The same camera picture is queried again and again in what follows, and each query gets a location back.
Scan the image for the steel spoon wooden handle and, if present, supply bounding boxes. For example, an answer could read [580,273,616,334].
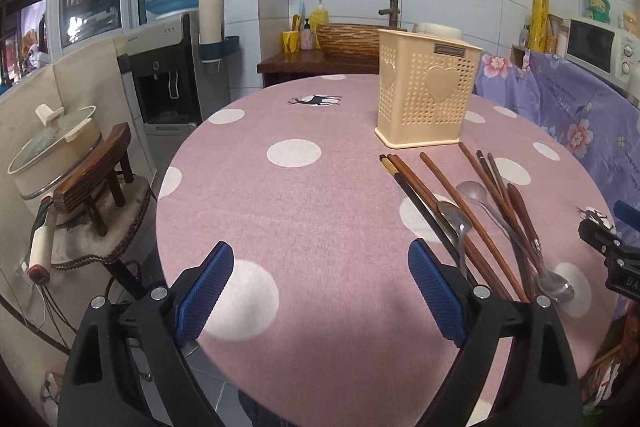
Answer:
[506,183,575,303]

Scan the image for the steel spoon long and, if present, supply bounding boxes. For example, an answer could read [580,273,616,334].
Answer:
[438,200,472,281]

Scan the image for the dark black chopstick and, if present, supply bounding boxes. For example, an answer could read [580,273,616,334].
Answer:
[475,150,536,300]

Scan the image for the black gold-banded chopstick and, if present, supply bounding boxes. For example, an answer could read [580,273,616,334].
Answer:
[380,155,475,283]

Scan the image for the clear plastic spoon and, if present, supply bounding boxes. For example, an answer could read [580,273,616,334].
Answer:
[456,180,529,257]

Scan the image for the pink polka dot tablecloth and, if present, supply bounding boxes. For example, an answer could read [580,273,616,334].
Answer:
[156,76,617,426]

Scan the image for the purple floral cloth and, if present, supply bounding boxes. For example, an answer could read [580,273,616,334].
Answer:
[474,52,639,232]

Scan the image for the small dark wooden stool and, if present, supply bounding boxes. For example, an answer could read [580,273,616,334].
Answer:
[52,122,134,236]

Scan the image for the white microwave oven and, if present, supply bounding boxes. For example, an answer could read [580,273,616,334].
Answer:
[565,17,639,91]

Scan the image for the white cooking pot with lid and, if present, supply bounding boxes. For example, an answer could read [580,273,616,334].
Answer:
[8,104,102,202]

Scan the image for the beige plastic utensil holder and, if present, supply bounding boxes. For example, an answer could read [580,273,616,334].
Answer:
[375,29,483,150]

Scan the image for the water dispenser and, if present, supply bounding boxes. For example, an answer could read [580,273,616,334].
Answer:
[117,11,232,130]

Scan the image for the yellow roll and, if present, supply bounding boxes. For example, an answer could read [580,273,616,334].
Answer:
[528,0,549,52]

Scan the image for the dark wooden counter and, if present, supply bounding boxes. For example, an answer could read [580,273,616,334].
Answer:
[257,50,378,87]

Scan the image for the woven basin sink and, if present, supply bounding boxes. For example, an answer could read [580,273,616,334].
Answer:
[317,24,388,58]

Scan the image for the yellow mug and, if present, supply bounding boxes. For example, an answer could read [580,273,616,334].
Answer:
[281,30,300,54]

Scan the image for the pink small bottle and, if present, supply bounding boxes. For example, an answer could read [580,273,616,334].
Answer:
[300,18,314,51]

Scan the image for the bamboo style faucet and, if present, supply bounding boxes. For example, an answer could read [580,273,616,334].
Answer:
[378,0,400,28]

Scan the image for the yellow soap bottle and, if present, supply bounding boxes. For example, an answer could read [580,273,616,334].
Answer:
[309,0,329,32]

